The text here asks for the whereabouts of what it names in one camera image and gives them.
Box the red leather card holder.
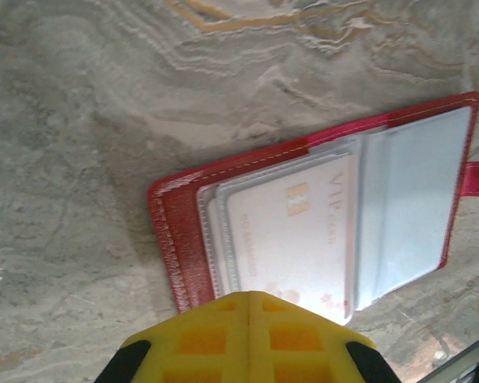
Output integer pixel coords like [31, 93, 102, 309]
[147, 90, 479, 317]

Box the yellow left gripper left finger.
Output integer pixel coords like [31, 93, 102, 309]
[93, 290, 251, 383]

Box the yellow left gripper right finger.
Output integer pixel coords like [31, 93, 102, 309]
[248, 290, 401, 383]

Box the white VIP card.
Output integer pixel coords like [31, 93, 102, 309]
[224, 152, 361, 321]

